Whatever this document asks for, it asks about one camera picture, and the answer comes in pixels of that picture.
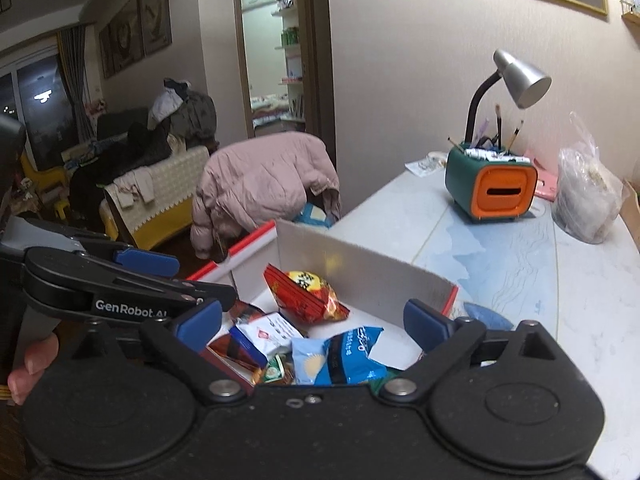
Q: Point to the brown red foil packet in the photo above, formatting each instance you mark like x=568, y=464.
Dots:
x=235, y=352

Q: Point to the white shelf unit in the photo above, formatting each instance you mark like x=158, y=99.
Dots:
x=290, y=35

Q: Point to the beige cloth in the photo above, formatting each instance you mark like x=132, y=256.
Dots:
x=132, y=185

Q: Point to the silver desk lamp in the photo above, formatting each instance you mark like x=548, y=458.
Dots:
x=525, y=80

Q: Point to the person's left hand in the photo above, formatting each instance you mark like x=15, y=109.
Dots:
x=35, y=360

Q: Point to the yellow stool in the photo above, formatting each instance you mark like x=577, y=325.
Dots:
x=45, y=180

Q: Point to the sofa with cream cover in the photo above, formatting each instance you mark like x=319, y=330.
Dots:
x=160, y=180

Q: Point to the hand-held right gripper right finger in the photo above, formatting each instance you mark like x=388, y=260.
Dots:
x=425, y=322

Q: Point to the black coat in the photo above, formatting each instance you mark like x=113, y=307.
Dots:
x=135, y=150

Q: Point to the pink puffer jacket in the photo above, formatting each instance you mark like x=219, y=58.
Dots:
x=260, y=180

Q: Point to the clear plastic bag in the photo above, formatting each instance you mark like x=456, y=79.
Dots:
x=585, y=195

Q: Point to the green orange tissue box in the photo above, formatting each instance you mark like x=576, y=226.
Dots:
x=505, y=192

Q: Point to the yellow green snack packet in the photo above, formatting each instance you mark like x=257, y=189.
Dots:
x=275, y=370

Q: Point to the writing brush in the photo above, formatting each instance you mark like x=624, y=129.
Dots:
x=516, y=135
x=498, y=125

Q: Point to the dark framed wall picture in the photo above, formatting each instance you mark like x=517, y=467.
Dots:
x=156, y=10
x=122, y=35

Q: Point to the dark window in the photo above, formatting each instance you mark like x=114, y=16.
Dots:
x=35, y=110

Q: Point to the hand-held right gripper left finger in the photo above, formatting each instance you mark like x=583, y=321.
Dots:
x=200, y=320

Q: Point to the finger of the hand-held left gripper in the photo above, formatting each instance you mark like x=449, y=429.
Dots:
x=145, y=262

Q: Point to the red snack bag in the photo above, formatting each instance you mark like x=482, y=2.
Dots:
x=300, y=300

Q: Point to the white blue small packet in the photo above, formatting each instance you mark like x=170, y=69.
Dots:
x=270, y=335

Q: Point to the pile of clothes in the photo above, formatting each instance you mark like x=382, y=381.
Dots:
x=195, y=115

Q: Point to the grey curtain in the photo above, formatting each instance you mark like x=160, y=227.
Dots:
x=75, y=80

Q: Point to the light blue sun packet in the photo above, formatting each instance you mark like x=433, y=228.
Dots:
x=307, y=360

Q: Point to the pink notebook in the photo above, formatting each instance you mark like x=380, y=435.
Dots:
x=546, y=187

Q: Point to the blue snack packet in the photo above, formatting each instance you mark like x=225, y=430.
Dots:
x=350, y=355

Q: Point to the red and white cardboard box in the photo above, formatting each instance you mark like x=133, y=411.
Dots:
x=350, y=265

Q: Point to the wooden wall shelf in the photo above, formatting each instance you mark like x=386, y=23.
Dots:
x=632, y=15

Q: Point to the wooden door frame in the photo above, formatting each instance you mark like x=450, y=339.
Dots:
x=320, y=60

